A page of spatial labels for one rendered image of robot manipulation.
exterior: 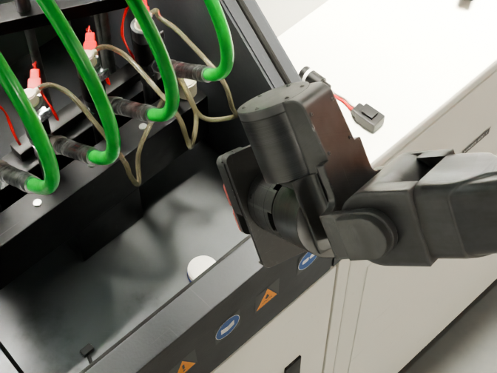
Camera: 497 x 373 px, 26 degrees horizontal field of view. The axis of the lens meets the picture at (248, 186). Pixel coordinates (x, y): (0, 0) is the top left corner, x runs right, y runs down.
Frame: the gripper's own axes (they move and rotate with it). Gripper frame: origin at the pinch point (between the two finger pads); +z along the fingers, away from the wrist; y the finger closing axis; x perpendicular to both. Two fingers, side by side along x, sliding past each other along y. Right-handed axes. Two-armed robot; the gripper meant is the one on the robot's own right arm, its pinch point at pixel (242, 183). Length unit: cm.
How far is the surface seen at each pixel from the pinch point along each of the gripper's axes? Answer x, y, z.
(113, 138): 7.8, 6.6, 9.6
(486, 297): -70, -72, 101
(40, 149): 15.4, 9.6, 1.8
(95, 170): 7.0, -0.5, 33.8
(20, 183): 17.2, 5.3, 13.6
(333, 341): -20, -43, 54
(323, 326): -17, -37, 47
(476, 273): -60, -57, 82
